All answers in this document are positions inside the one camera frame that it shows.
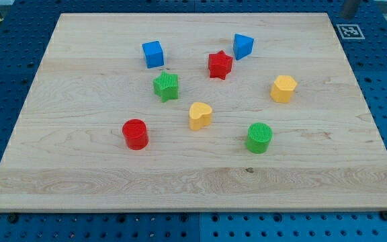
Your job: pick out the blue triangle block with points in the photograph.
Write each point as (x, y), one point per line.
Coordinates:
(242, 46)

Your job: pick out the green cylinder block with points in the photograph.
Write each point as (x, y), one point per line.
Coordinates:
(259, 136)

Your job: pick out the wooden board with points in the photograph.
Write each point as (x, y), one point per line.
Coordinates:
(67, 152)

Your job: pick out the yellow heart block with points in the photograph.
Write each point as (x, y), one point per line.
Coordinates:
(200, 115)

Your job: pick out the green star block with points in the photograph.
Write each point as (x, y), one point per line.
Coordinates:
(166, 86)

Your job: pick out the red star block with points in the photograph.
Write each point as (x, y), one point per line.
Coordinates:
(219, 65)

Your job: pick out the blue cube block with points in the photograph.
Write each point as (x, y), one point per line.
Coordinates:
(153, 54)

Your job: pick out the red cylinder block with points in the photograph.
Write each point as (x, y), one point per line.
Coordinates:
(135, 134)

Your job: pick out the white fiducial marker tag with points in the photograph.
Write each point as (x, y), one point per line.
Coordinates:
(350, 32)

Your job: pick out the yellow hexagon block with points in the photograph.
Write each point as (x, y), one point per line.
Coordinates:
(283, 89)

